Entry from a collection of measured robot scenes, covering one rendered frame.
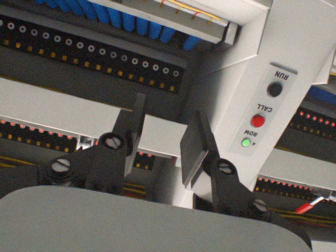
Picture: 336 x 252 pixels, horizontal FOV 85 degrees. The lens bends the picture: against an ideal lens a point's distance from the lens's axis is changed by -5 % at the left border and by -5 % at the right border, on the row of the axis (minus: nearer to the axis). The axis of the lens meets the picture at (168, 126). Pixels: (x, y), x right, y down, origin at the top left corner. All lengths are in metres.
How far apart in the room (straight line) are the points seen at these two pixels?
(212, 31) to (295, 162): 0.24
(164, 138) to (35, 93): 0.17
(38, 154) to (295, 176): 0.57
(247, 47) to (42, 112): 0.26
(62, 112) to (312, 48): 0.31
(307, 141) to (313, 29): 0.42
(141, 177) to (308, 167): 0.39
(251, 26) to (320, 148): 0.50
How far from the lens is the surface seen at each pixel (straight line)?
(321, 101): 0.54
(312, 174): 0.40
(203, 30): 0.27
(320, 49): 0.29
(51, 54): 0.42
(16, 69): 0.51
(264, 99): 0.27
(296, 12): 0.27
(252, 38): 0.25
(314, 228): 0.79
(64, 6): 0.36
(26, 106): 0.29
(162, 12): 0.27
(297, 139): 0.62
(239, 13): 0.27
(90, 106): 0.26
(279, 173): 0.35
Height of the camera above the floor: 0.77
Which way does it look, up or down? 24 degrees up
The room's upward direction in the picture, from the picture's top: 161 degrees counter-clockwise
